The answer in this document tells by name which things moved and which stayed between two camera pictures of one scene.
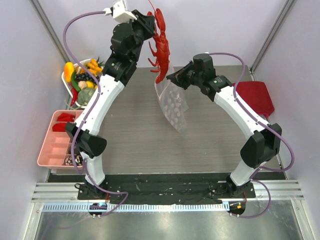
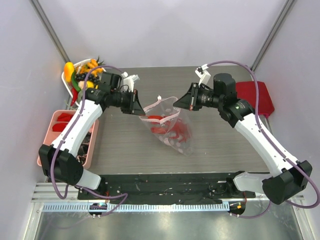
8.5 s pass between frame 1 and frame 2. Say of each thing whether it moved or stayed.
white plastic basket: stayed
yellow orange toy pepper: stayed
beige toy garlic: stayed
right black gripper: moved
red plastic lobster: moved
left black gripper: moved
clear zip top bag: moved
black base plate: stayed
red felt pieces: stayed
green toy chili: stayed
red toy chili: stayed
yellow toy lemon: stayed
